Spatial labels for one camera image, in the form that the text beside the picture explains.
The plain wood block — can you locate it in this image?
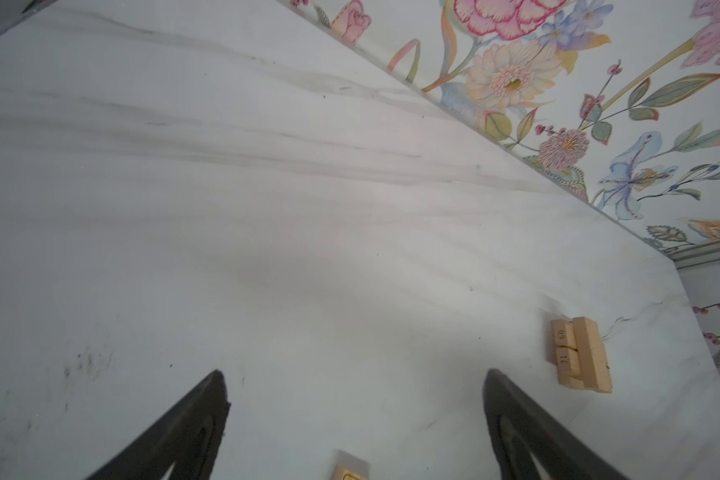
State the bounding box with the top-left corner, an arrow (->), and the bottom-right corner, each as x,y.
551,319 -> 578,351
558,374 -> 586,390
572,317 -> 613,393
555,346 -> 581,379

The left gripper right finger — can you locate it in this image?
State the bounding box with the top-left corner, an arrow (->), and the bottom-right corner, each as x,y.
482,369 -> 624,479

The right corner aluminium post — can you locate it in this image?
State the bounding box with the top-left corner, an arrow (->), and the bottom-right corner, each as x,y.
668,240 -> 720,270

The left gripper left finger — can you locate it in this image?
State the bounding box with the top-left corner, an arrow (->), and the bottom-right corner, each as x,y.
90,370 -> 230,479

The printed wood block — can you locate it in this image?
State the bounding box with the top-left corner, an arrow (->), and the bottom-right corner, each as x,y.
332,464 -> 367,480

